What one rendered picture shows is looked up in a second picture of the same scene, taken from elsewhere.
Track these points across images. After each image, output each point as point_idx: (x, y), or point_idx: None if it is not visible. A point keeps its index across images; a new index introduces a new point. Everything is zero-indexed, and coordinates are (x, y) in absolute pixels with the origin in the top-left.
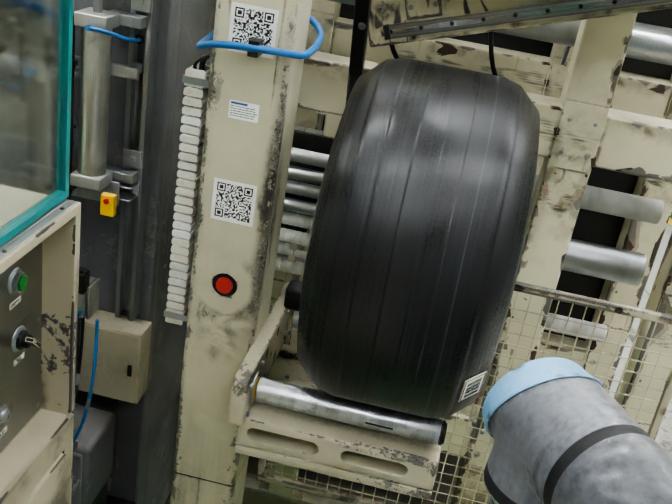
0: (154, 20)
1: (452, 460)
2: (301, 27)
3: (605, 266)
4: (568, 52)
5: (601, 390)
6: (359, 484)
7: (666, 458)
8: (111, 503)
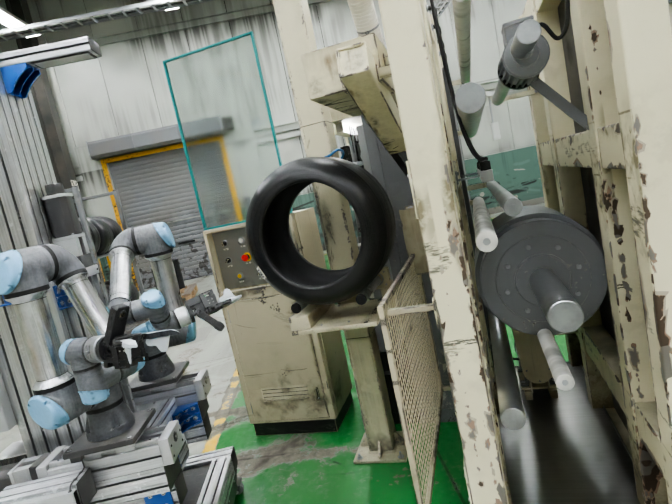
0: (365, 161)
1: (588, 497)
2: (317, 154)
3: (541, 305)
4: (573, 119)
5: (148, 225)
6: (515, 454)
7: (124, 231)
8: (406, 369)
